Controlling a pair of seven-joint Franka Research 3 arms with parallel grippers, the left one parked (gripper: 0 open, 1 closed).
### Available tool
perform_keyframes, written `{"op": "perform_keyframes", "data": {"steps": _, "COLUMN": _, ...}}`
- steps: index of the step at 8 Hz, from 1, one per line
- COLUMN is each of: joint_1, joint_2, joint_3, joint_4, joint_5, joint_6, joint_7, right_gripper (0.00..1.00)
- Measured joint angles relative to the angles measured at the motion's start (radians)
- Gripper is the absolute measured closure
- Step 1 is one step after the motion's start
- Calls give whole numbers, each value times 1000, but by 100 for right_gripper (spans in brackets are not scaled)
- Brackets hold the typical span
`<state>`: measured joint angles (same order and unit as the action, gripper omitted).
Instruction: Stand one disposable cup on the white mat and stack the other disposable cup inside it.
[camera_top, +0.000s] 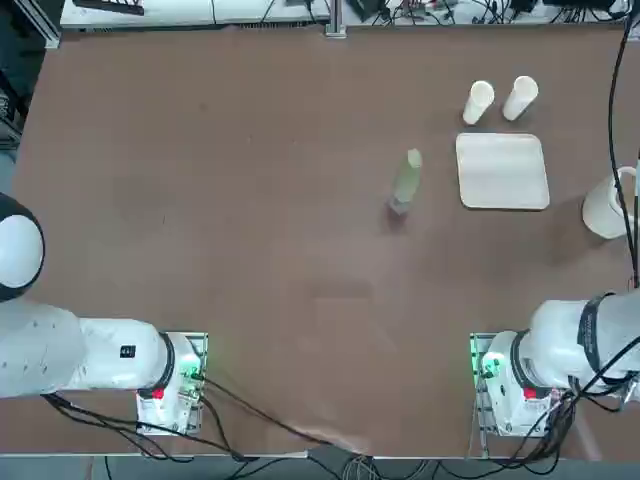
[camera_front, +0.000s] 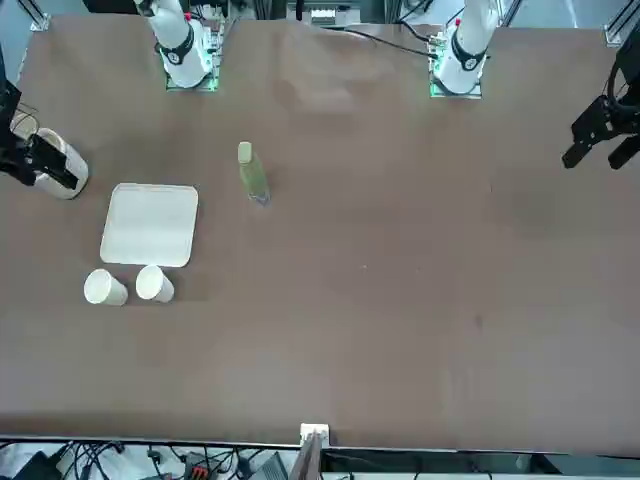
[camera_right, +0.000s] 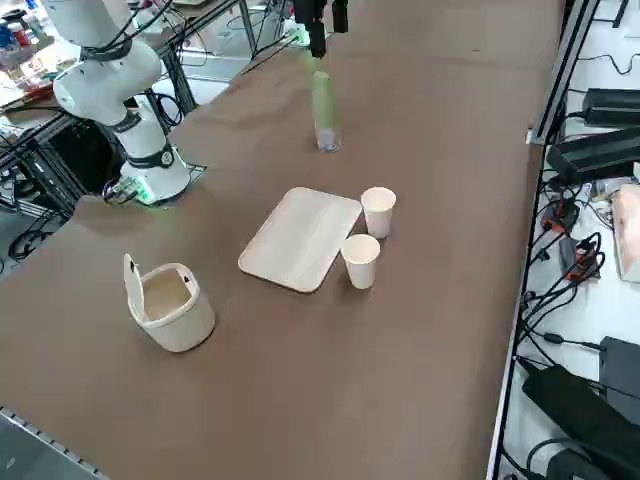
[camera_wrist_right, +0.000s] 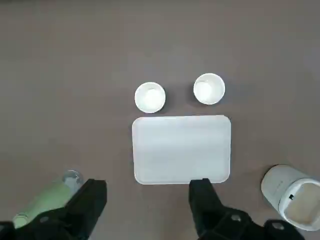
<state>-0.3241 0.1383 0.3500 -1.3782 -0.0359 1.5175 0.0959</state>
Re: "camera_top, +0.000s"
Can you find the white disposable paper cup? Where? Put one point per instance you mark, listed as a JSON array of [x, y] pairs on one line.
[[475, 107], [517, 100]]

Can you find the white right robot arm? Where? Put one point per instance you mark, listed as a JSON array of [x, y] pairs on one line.
[[550, 340]]

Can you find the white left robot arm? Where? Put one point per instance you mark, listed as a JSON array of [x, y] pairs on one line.
[[100, 350]]

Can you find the white square mat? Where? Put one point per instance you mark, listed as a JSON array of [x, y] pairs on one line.
[[500, 172]]

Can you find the clear bottle with green liquid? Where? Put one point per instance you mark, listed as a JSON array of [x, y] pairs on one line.
[[406, 182]]

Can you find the black power adapter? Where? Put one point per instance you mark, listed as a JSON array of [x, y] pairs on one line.
[[362, 7]]

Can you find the white workbench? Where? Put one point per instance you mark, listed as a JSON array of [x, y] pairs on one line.
[[200, 12]]

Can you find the black power strip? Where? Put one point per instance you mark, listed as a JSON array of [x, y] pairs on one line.
[[110, 6]]

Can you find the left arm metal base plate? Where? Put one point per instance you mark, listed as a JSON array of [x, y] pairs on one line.
[[200, 342]]

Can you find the aluminium frame post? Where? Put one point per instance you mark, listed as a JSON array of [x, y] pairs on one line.
[[335, 17]]

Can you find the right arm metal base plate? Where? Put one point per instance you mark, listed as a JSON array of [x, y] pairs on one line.
[[477, 415]]

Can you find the aluminium frame rail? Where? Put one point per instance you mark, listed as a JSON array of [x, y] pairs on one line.
[[47, 30]]

